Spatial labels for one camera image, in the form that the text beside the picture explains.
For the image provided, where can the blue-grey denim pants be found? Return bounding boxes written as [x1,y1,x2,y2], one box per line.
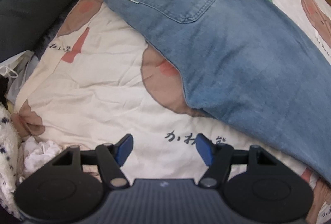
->
[104,0,330,181]

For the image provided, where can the cream bear-print quilt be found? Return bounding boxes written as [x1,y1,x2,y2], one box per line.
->
[13,0,330,223]

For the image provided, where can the white crumpled cloth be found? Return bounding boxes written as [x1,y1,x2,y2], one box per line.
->
[17,137,62,183]

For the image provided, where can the black white patterned blanket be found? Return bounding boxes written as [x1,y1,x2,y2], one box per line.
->
[0,104,21,219]

